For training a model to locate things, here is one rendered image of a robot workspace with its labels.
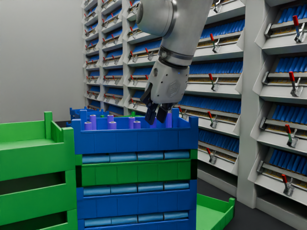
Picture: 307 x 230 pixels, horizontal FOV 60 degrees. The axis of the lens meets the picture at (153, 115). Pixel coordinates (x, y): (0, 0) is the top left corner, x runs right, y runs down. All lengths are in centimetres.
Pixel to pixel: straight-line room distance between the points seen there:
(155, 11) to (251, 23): 73
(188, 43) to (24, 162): 41
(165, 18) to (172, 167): 35
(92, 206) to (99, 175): 8
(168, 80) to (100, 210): 35
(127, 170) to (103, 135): 10
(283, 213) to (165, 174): 68
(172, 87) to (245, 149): 69
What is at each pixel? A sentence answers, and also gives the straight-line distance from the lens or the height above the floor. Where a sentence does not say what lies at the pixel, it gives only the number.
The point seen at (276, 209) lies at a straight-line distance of 126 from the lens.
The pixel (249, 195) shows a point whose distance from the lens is 131.
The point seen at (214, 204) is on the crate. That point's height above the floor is 3.
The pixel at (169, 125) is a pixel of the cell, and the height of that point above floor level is 43.
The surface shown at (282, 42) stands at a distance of 115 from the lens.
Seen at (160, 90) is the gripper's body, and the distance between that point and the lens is 64.
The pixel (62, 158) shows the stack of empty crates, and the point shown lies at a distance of 53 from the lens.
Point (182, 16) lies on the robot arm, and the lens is 60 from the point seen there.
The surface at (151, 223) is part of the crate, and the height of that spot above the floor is 21.
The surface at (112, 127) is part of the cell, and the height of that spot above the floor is 46.
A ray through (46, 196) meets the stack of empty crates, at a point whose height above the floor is 36.
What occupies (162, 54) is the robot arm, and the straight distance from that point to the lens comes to 62.
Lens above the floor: 57
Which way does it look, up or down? 8 degrees down
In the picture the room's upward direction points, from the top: straight up
